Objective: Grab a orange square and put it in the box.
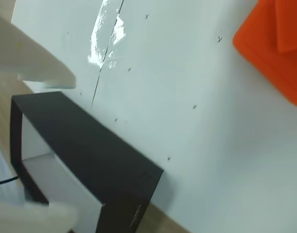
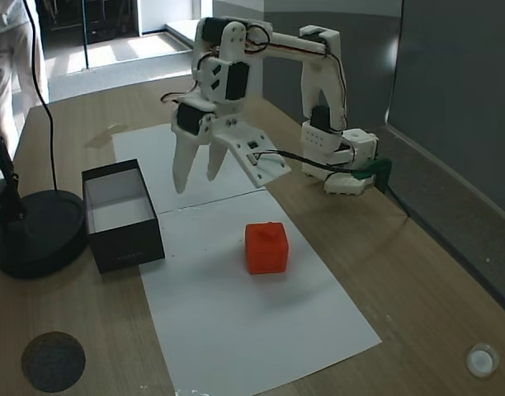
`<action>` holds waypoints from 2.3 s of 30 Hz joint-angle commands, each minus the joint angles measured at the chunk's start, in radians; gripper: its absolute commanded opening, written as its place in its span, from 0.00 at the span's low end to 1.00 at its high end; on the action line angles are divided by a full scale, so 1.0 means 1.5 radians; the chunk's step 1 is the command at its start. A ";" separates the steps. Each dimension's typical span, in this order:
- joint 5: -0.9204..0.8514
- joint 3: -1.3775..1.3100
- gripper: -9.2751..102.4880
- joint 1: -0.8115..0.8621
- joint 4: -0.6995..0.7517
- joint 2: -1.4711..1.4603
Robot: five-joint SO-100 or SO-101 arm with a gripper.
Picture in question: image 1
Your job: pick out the clear tape strip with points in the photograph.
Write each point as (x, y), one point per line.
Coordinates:
(100, 36)

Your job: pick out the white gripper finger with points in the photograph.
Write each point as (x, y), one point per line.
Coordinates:
(29, 218)
(29, 58)

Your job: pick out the orange cube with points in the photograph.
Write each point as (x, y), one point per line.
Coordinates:
(265, 58)

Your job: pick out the white paper sheet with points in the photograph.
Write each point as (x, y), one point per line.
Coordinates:
(199, 145)
(54, 36)

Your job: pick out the dark brown open box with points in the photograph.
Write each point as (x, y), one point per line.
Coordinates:
(90, 145)

